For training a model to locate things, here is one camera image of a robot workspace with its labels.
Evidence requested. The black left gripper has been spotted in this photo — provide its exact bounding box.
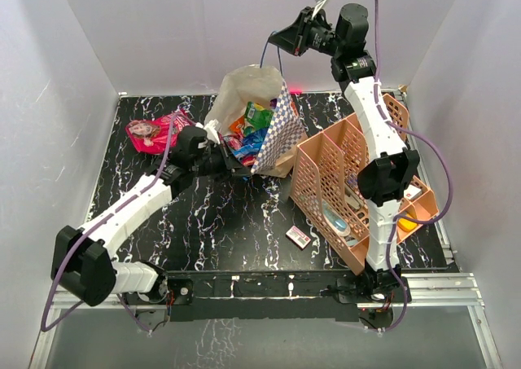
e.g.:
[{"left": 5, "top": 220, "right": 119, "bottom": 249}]
[{"left": 191, "top": 139, "right": 252, "bottom": 184}]

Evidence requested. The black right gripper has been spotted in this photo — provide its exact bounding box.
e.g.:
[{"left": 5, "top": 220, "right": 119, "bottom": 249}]
[{"left": 269, "top": 7, "right": 344, "bottom": 58}]

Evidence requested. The pink snack bag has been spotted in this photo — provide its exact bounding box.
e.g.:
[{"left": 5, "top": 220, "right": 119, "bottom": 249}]
[{"left": 125, "top": 108, "right": 194, "bottom": 155}]

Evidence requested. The checkered paper bag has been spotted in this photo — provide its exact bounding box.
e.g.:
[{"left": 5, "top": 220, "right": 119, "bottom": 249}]
[{"left": 204, "top": 64, "right": 307, "bottom": 178}]

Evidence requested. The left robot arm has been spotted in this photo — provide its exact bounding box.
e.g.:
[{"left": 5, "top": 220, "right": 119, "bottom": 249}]
[{"left": 51, "top": 120, "right": 250, "bottom": 306}]

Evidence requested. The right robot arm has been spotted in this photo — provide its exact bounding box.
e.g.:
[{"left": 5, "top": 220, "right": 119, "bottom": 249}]
[{"left": 269, "top": 3, "right": 420, "bottom": 301}]

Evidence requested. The blue snack packet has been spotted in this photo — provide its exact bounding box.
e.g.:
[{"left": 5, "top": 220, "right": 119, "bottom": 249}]
[{"left": 233, "top": 128, "right": 268, "bottom": 160}]

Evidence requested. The orange snack packet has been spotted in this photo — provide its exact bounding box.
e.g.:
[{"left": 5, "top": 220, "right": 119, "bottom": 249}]
[{"left": 229, "top": 116, "right": 247, "bottom": 137}]

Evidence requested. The green snack packet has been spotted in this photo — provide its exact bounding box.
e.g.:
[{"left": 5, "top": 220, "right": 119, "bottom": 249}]
[{"left": 244, "top": 102, "right": 274, "bottom": 130}]

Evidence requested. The pink mesh file organizer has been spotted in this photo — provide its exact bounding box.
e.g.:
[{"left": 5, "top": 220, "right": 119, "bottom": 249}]
[{"left": 290, "top": 91, "right": 440, "bottom": 275}]

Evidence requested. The small red white box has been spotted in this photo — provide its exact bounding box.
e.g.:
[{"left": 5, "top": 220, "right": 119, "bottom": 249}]
[{"left": 286, "top": 226, "right": 311, "bottom": 249}]

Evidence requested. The blue tape dispenser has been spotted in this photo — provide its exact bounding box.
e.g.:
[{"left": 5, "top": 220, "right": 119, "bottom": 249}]
[{"left": 322, "top": 200, "right": 351, "bottom": 237}]

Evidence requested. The yellow object in organizer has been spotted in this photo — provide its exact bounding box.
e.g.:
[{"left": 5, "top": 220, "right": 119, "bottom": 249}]
[{"left": 397, "top": 218, "right": 418, "bottom": 232}]

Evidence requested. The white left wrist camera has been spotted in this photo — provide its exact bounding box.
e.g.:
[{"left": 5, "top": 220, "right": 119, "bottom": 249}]
[{"left": 204, "top": 119, "right": 221, "bottom": 145}]

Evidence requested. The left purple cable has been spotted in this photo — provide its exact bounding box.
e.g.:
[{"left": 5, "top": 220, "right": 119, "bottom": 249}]
[{"left": 40, "top": 112, "right": 180, "bottom": 333}]

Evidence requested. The purple cable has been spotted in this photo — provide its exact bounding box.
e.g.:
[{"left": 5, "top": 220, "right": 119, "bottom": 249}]
[
  {"left": 40, "top": 112, "right": 180, "bottom": 333},
  {"left": 325, "top": 0, "right": 453, "bottom": 333}
]

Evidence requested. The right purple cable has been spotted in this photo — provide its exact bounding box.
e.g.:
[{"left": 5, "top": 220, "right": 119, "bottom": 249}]
[{"left": 325, "top": 0, "right": 453, "bottom": 333}]

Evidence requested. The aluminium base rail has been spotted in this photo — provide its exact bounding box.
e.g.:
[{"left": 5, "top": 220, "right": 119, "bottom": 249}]
[{"left": 30, "top": 271, "right": 503, "bottom": 368}]

